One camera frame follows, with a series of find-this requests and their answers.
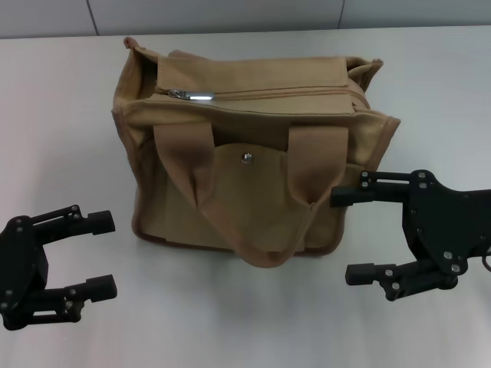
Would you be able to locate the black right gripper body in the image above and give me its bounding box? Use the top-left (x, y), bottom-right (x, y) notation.
top-left (402, 169), bottom-right (491, 275)

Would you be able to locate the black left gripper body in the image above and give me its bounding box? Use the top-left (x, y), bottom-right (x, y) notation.
top-left (0, 216), bottom-right (49, 331)

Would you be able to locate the khaki canvas food bag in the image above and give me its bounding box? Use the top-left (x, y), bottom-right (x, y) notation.
top-left (111, 36), bottom-right (402, 269)

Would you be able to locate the silver metal zipper pull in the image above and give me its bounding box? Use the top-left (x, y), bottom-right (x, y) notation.
top-left (167, 87), bottom-right (215, 104)

